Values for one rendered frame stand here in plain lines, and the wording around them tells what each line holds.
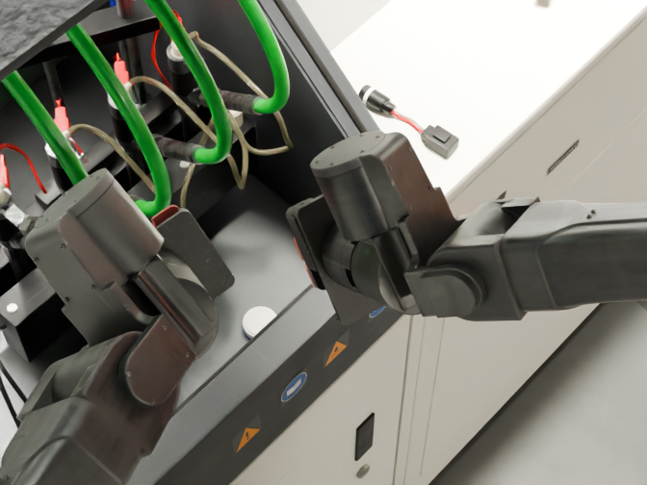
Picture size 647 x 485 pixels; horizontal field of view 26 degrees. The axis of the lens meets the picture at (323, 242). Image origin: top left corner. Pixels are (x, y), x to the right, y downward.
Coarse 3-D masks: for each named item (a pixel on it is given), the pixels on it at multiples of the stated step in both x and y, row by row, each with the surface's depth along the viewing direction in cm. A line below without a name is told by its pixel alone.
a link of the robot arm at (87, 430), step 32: (96, 352) 82; (64, 384) 83; (96, 384) 79; (32, 416) 81; (64, 416) 78; (96, 416) 79; (128, 416) 80; (160, 416) 82; (32, 448) 78; (64, 448) 77; (96, 448) 78; (128, 448) 80; (0, 480) 77; (32, 480) 76; (64, 480) 77; (96, 480) 78; (128, 480) 79
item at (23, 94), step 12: (12, 84) 105; (24, 84) 105; (24, 96) 105; (36, 96) 106; (24, 108) 105; (36, 108) 105; (36, 120) 106; (48, 120) 106; (48, 132) 106; (60, 132) 107; (48, 144) 107; (60, 144) 107; (60, 156) 107; (72, 156) 107; (72, 168) 108; (84, 168) 109; (72, 180) 108
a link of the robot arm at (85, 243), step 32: (96, 192) 84; (64, 224) 83; (96, 224) 84; (128, 224) 85; (32, 256) 85; (64, 256) 84; (96, 256) 84; (128, 256) 85; (64, 288) 85; (96, 288) 84; (96, 320) 86; (128, 320) 84; (160, 320) 83; (128, 352) 82; (160, 352) 83; (192, 352) 84; (128, 384) 80; (160, 384) 82
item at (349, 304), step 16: (304, 208) 105; (320, 208) 106; (304, 224) 106; (320, 224) 106; (336, 224) 106; (320, 240) 106; (336, 240) 104; (320, 256) 106; (336, 256) 104; (320, 272) 107; (336, 272) 105; (336, 288) 107; (352, 288) 103; (336, 304) 108; (352, 304) 108; (368, 304) 109; (352, 320) 108
